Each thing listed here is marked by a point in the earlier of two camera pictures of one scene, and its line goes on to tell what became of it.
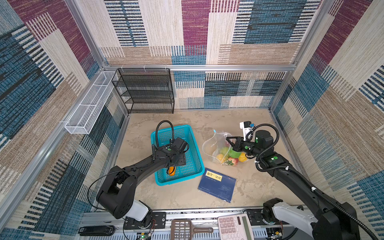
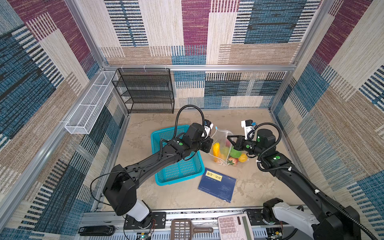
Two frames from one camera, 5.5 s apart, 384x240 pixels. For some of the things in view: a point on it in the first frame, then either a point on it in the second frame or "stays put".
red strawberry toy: [233, 161] stays put
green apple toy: [233, 154] stays put
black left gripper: [182, 159] → [208, 141]
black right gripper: [239, 140] stays put
